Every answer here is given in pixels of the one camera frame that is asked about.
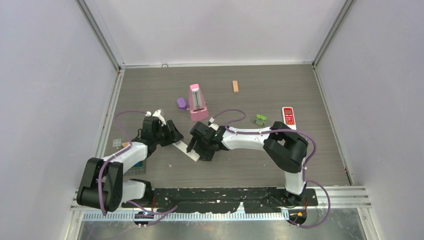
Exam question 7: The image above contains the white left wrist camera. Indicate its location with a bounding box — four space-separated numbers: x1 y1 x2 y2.
151 109 167 126

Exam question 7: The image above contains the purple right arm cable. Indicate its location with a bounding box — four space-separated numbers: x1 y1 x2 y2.
211 109 332 230

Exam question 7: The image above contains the green terminal block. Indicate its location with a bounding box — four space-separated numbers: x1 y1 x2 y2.
254 114 267 127

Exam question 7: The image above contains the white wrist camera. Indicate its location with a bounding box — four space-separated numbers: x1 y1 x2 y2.
208 117 219 131
151 109 167 126

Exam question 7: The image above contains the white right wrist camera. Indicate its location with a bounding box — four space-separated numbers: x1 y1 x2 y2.
208 117 219 131

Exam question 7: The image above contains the pink metronome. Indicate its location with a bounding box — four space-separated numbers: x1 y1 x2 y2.
188 84 209 122

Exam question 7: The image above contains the small tan object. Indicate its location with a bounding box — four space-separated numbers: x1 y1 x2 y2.
121 142 131 149

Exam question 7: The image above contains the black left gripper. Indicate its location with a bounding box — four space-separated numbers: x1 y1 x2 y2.
154 120 183 148

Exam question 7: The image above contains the grey building baseplate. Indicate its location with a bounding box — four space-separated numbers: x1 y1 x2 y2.
124 161 146 176

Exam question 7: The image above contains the purple round object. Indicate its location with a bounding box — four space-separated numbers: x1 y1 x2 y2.
176 97 188 111

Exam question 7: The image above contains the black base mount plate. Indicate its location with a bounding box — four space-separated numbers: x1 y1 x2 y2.
134 181 318 214

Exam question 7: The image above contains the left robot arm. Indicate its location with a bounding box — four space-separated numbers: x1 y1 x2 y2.
76 115 184 215

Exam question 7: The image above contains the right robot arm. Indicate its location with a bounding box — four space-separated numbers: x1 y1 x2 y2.
186 121 309 206

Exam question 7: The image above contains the small wooden block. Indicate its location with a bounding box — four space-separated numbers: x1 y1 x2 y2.
232 80 239 93

